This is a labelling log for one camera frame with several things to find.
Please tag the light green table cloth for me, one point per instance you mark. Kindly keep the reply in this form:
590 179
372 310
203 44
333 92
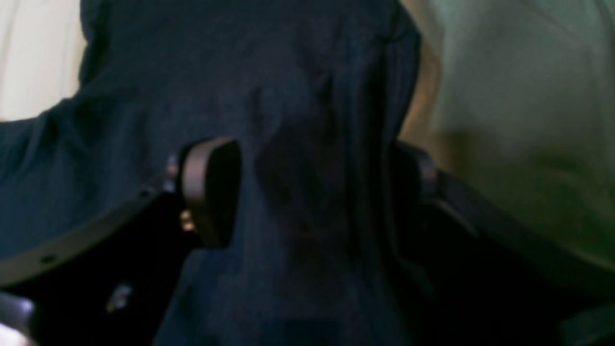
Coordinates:
516 97

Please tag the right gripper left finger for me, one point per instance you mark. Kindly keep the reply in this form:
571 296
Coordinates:
211 192

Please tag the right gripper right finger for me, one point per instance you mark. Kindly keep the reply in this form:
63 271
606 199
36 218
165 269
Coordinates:
482 278

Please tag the dark navy T-shirt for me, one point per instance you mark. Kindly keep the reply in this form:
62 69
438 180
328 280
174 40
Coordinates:
312 90

